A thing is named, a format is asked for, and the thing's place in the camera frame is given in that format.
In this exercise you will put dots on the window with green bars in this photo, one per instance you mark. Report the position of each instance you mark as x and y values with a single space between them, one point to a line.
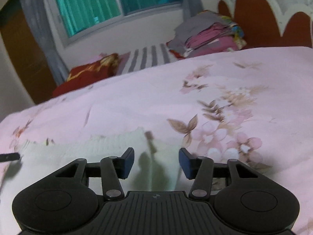
76 19

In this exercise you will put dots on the folded clothes pile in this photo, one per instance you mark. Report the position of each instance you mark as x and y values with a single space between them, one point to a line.
206 33

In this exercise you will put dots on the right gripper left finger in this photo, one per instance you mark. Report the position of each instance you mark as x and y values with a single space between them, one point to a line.
112 170

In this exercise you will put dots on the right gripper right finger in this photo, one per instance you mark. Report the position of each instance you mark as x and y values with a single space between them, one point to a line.
200 170

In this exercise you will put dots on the pink floral bed sheet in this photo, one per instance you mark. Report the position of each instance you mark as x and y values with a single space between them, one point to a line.
254 105

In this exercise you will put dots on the left grey curtain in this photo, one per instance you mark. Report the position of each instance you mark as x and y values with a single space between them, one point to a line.
37 20

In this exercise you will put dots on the white knit sweater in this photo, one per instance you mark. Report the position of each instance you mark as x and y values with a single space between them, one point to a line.
155 168

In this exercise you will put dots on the red patterned pillow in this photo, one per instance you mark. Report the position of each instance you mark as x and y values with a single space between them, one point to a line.
84 75

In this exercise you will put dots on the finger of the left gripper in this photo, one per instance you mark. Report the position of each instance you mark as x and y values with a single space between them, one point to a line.
8 157

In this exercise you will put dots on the red and white headboard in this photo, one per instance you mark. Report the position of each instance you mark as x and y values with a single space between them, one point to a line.
265 24

